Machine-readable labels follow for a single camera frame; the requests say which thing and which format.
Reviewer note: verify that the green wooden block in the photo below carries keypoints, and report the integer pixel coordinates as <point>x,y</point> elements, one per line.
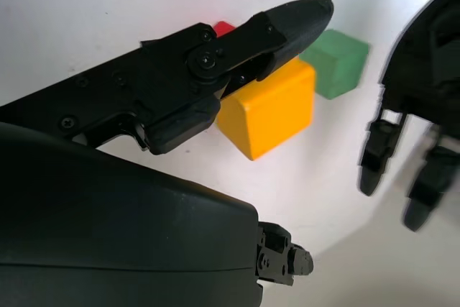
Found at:
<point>338,66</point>

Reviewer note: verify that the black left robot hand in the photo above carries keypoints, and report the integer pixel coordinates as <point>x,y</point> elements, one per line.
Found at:
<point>424,69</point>

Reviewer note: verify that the red wooden block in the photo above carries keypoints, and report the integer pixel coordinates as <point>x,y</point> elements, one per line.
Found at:
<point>223,28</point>

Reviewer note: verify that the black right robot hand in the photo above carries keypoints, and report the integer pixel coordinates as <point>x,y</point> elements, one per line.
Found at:
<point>108,231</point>

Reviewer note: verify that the yellow wooden block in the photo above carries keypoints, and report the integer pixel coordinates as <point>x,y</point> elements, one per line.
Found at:
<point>276,116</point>

